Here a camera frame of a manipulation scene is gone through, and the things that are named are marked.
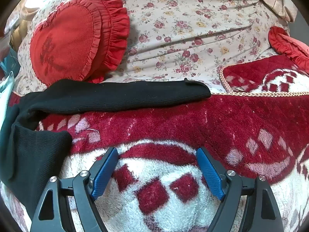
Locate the light blue towel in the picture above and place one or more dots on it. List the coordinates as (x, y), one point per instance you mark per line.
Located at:
(6, 94)

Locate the red and white fleece blanket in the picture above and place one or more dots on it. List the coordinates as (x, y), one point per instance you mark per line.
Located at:
(169, 125)

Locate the beige cloth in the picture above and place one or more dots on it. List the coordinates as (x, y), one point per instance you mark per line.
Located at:
(277, 2)

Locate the floral beige pillow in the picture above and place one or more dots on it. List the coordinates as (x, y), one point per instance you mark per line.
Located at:
(181, 17)

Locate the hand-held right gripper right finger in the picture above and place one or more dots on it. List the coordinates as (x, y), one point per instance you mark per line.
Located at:
(210, 171)

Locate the small red ruffled pillow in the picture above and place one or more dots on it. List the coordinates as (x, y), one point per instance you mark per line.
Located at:
(289, 46)

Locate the large red heart-shaped pillow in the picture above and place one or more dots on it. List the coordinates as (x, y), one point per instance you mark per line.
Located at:
(65, 41)

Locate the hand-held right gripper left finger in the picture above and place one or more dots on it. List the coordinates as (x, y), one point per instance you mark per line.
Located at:
(102, 174)

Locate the black pants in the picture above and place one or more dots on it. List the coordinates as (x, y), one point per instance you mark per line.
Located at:
(120, 96)

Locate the teal bag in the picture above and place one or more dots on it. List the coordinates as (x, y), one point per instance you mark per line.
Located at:
(12, 62)

